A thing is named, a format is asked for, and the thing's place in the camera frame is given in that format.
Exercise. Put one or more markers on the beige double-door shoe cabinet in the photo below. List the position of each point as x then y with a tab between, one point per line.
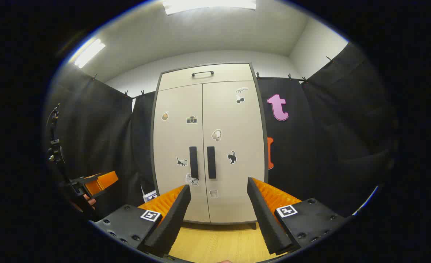
186	78

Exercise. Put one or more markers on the wide ceiling light panel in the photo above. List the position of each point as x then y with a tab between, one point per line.
208	5

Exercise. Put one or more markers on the cabinet door with camera sticker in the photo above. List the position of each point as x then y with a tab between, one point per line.
175	138

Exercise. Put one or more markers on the beige cabinet drawer front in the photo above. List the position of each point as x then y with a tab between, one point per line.
230	75

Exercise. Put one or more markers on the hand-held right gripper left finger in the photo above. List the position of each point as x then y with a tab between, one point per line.
171	223

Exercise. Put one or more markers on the narrow ceiling light panel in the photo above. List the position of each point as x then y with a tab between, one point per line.
88	53

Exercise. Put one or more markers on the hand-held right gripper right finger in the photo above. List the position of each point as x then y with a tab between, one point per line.
264	219

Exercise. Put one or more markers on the white book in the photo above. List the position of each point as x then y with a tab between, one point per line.
150	196

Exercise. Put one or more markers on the cabinet door with headphones sticker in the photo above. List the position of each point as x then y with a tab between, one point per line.
237	128

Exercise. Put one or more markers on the black backdrop cloth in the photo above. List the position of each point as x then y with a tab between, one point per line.
328	146

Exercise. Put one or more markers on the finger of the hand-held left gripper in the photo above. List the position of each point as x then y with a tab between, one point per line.
102	180

